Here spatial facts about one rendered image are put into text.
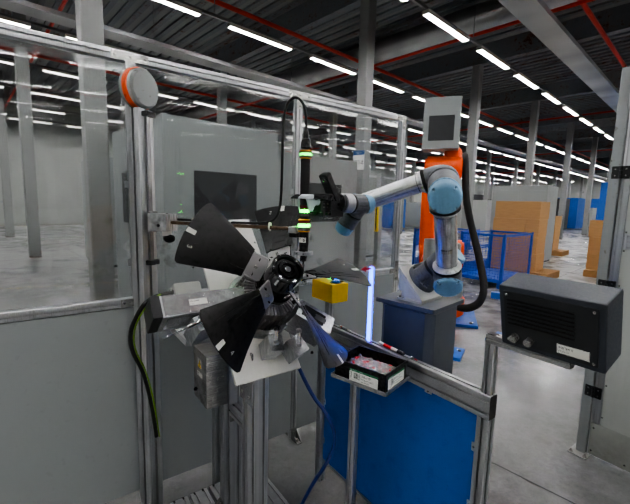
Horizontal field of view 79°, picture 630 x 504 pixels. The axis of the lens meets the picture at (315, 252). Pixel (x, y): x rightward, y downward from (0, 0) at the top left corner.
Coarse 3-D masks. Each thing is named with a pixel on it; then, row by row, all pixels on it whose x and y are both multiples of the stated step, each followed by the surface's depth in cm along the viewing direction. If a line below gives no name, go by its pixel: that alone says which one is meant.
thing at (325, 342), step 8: (304, 312) 123; (312, 320) 125; (312, 328) 120; (320, 328) 126; (320, 336) 121; (328, 336) 130; (320, 344) 118; (328, 344) 123; (336, 344) 131; (320, 352) 116; (328, 352) 119; (336, 352) 125; (344, 352) 131; (328, 360) 116; (336, 360) 121; (344, 360) 126; (328, 368) 114
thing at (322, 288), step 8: (312, 280) 187; (320, 280) 184; (328, 280) 185; (312, 288) 188; (320, 288) 182; (328, 288) 177; (336, 288) 177; (344, 288) 180; (312, 296) 188; (320, 296) 183; (328, 296) 177; (336, 296) 177; (344, 296) 180
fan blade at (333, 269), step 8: (328, 264) 153; (336, 264) 153; (304, 272) 142; (312, 272) 140; (320, 272) 141; (328, 272) 141; (336, 272) 143; (344, 272) 145; (352, 272) 147; (360, 272) 149; (352, 280) 140; (360, 280) 143; (368, 280) 145
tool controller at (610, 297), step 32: (512, 288) 105; (544, 288) 101; (576, 288) 98; (608, 288) 95; (512, 320) 108; (544, 320) 100; (576, 320) 94; (608, 320) 89; (544, 352) 104; (576, 352) 96; (608, 352) 92
